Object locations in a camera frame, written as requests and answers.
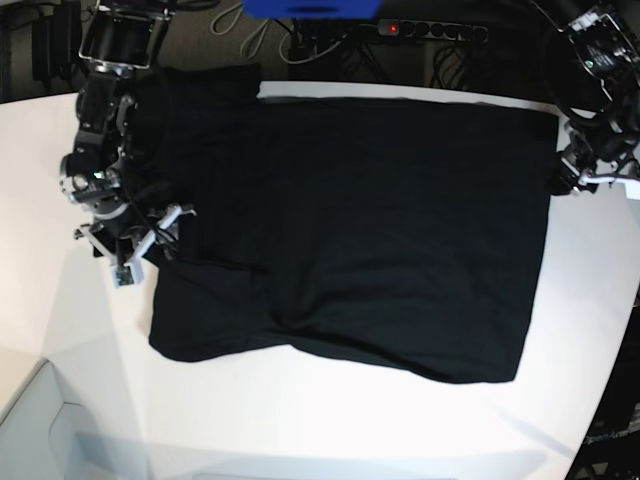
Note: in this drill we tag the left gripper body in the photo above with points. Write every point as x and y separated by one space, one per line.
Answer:
612 155

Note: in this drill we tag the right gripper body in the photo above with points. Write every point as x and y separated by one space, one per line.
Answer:
120 236

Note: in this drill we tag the black t-shirt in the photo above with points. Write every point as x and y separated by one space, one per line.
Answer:
396 233

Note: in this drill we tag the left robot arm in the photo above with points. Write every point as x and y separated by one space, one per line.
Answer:
607 49

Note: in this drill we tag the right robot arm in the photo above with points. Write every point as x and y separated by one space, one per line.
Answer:
123 39

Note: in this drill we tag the blue box overhead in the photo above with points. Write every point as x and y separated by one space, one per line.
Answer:
312 9

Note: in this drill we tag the black power strip red switch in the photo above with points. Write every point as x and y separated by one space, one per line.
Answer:
428 30

